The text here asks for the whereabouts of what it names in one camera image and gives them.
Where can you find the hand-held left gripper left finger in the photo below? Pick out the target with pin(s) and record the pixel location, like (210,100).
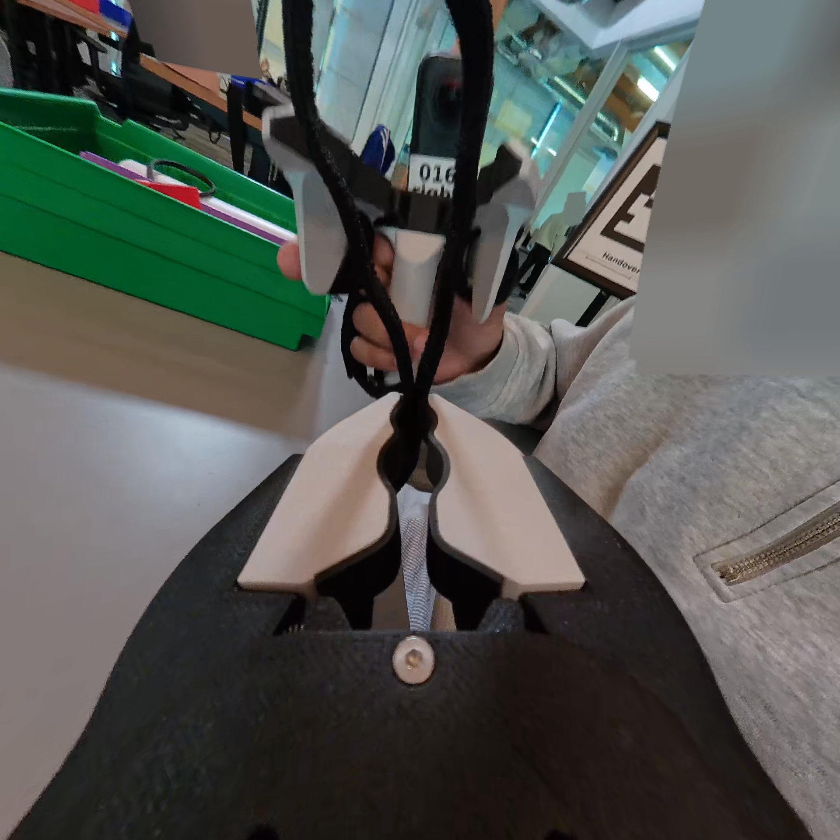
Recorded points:
(315,512)

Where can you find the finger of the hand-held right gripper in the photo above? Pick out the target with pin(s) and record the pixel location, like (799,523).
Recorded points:
(321,236)
(495,249)

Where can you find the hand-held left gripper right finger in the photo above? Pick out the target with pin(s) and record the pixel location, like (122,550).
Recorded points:
(505,518)

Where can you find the person's right forearm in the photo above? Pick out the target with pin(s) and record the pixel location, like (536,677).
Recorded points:
(525,374)

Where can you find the person's right hand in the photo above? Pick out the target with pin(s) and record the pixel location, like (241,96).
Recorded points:
(466,348)

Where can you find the blue cloth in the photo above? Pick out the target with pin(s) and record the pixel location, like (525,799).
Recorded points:
(379,151)

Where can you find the purple flat board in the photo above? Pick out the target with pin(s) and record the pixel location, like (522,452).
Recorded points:
(249,223)

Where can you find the framed marker sign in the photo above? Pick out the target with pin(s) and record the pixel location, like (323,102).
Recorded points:
(630,216)

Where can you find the green plastic bin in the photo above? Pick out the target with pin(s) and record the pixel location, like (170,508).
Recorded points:
(131,262)

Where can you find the person's grey hoodie torso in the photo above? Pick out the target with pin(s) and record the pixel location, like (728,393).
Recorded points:
(722,492)

